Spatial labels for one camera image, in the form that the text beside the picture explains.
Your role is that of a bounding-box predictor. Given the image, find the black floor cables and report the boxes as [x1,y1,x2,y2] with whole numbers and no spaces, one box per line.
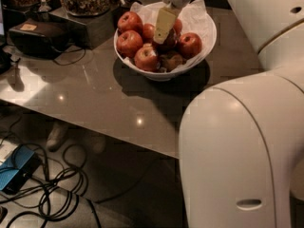
[0,114,103,228]

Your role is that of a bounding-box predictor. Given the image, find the dark display stand block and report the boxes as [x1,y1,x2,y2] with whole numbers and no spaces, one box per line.
[49,8,120,49]

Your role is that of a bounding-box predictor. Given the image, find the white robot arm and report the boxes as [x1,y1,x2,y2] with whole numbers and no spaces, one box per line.
[179,0,304,228]

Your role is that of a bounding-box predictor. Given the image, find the yellowish apple front right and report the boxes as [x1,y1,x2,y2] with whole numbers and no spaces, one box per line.
[160,50,185,72]

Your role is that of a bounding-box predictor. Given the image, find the white paper bowl liner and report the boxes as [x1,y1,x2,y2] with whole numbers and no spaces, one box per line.
[123,0,214,74]

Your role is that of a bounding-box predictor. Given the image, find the black box with label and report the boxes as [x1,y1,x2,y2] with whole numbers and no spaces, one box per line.
[9,19,70,59]

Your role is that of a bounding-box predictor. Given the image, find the metal serving scoop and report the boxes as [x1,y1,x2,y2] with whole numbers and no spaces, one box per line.
[38,0,51,12]

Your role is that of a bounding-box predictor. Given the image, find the white shoe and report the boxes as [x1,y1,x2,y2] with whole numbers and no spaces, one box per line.
[46,121,68,152]

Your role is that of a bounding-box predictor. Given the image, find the small red apple middle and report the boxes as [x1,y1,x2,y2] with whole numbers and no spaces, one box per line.
[142,23,155,43]

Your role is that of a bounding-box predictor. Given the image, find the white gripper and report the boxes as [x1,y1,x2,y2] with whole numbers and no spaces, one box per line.
[154,0,191,44]

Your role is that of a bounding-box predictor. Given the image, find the white bowl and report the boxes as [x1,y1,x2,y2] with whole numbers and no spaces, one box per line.
[113,1,218,82]

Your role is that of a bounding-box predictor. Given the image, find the blue electronics box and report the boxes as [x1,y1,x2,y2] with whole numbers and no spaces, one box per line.
[0,145,42,195]

